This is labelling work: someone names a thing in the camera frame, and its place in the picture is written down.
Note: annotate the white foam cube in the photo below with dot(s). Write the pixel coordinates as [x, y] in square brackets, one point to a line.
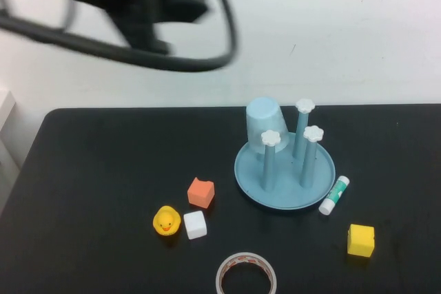
[195, 225]

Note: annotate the yellow rubber duck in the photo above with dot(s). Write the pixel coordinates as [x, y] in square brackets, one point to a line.
[166, 221]

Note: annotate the white tape roll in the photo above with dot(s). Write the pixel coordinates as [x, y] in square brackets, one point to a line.
[271, 275]

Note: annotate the yellow foam cube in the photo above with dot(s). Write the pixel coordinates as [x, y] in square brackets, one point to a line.
[360, 241]

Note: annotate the orange foam cube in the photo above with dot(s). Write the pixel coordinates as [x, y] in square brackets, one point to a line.
[200, 193]

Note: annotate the light blue plastic cup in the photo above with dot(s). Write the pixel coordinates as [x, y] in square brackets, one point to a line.
[265, 125]

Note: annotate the white green glue stick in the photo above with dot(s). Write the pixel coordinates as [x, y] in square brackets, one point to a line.
[333, 196]

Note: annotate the blue four-post cup stand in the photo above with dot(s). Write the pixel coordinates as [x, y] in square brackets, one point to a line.
[286, 187]

